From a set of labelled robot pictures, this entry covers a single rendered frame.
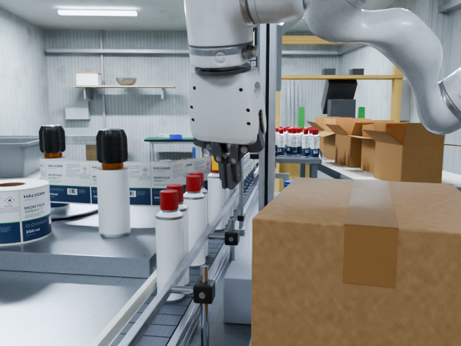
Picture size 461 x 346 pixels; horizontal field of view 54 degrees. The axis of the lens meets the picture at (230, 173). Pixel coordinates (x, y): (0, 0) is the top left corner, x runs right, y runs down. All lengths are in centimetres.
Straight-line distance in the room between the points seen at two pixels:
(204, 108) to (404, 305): 34
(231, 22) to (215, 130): 15
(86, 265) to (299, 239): 79
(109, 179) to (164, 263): 49
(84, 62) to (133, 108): 134
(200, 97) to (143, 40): 919
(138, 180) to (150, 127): 821
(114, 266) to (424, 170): 217
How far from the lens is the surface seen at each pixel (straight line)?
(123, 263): 114
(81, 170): 157
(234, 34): 57
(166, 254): 84
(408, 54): 104
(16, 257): 127
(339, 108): 622
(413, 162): 289
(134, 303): 80
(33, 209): 133
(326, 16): 98
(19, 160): 316
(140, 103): 971
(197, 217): 101
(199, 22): 57
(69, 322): 96
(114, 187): 128
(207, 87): 60
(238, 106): 59
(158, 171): 148
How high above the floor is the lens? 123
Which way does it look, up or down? 8 degrees down
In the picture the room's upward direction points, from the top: straight up
